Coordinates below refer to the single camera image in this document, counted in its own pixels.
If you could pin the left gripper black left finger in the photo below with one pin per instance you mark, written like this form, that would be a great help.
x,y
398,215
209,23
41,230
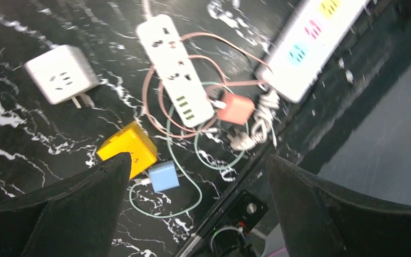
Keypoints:
x,y
76,216

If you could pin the pink charger plug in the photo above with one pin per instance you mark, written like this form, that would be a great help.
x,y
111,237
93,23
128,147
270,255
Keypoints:
x,y
237,110

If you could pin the small white USB power strip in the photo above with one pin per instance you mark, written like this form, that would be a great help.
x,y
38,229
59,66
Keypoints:
x,y
162,44

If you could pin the white cube adapter orange logo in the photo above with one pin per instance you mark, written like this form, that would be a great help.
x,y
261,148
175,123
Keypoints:
x,y
63,73

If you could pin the large white power strip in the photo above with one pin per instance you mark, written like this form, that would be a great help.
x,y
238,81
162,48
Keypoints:
x,y
306,44

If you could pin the yellow cube socket adapter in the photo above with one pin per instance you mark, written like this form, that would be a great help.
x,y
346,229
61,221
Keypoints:
x,y
131,139

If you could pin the light blue charger plug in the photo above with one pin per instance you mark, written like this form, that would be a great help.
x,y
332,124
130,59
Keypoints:
x,y
163,176

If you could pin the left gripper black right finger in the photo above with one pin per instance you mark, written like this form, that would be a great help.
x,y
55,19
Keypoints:
x,y
321,218

